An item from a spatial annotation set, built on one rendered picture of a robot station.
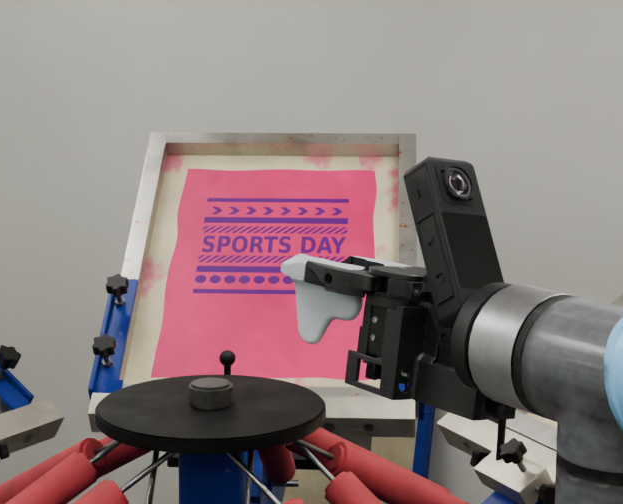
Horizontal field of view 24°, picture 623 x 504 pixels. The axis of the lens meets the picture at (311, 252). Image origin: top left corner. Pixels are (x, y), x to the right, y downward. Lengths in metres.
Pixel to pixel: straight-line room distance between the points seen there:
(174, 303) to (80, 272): 1.99
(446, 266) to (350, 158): 2.26
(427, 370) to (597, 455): 0.16
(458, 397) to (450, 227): 0.11
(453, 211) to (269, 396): 1.09
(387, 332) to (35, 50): 3.98
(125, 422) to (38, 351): 3.14
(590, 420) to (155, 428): 1.12
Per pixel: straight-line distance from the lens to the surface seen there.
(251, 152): 3.20
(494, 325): 0.88
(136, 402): 2.00
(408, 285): 0.94
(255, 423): 1.89
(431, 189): 0.94
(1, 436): 2.47
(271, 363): 2.74
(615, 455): 0.83
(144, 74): 4.57
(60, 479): 1.98
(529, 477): 2.21
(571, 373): 0.83
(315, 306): 1.02
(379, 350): 0.98
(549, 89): 3.85
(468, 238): 0.94
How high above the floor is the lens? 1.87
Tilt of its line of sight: 10 degrees down
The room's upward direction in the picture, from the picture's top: straight up
